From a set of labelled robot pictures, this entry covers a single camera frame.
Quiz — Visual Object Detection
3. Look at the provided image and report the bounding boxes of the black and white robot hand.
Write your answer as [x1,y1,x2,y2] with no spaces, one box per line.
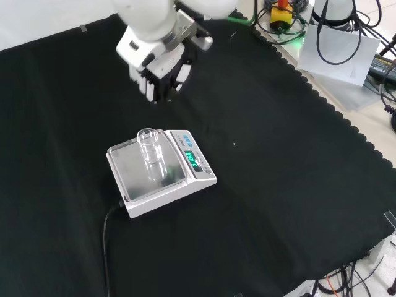
[116,9,199,105]

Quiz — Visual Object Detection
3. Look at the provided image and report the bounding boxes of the black bench cloth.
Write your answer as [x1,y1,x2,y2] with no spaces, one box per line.
[0,9,396,297]

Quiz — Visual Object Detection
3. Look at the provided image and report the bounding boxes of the small clear glass beaker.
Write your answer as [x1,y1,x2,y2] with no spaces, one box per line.
[136,127,168,181]

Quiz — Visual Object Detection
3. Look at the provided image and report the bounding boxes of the black power adapter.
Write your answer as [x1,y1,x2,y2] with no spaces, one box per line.
[367,53,396,82]

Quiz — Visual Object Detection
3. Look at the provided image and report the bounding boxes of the white electronic balance steel pan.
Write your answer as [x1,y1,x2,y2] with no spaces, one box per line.
[106,129,218,220]

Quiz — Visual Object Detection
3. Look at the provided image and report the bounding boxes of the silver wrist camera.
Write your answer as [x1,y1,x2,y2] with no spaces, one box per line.
[191,34,214,51]

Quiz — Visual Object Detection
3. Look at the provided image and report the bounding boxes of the black balance power cable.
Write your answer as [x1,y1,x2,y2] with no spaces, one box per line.
[102,200,125,297]

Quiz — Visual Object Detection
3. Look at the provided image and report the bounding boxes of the yellow stop button box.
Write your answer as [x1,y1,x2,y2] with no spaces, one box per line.
[270,0,294,33]

